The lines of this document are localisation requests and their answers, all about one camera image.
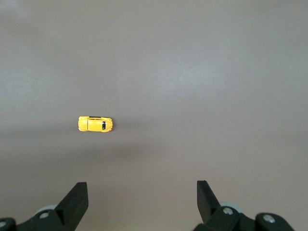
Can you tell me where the brown table mat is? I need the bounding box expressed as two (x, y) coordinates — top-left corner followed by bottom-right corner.
(0, 0), (308, 231)

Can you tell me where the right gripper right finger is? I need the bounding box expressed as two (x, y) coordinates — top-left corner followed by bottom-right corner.
(194, 180), (295, 231)

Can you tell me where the yellow beetle toy car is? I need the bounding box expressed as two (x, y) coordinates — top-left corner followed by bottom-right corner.
(77, 115), (114, 132)

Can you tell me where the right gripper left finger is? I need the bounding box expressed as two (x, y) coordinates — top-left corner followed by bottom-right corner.
(0, 182), (89, 231)

